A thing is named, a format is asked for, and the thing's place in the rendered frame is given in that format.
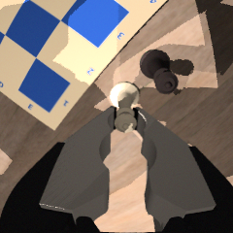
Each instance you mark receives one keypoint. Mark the blue and white chessboard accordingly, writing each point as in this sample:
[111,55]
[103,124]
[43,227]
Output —
[52,50]

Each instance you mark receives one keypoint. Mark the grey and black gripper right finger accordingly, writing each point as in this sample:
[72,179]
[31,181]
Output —
[182,181]

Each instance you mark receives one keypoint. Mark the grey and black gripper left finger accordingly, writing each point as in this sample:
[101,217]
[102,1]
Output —
[69,181]

